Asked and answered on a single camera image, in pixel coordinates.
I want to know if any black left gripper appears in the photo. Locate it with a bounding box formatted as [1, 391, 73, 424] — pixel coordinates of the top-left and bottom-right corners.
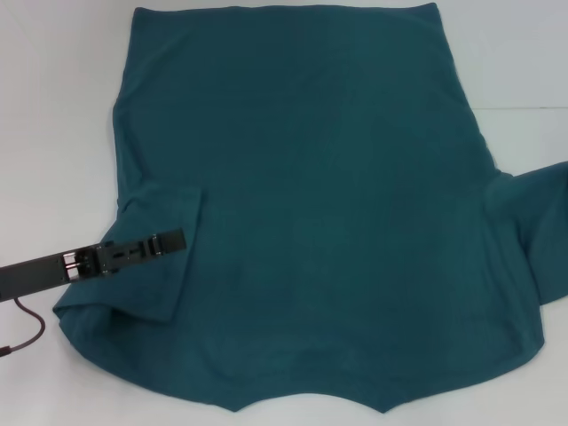
[0, 227, 188, 305]

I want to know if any blue t-shirt with FREE print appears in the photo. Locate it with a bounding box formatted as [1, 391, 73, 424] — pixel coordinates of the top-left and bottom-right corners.
[51, 2, 568, 403]

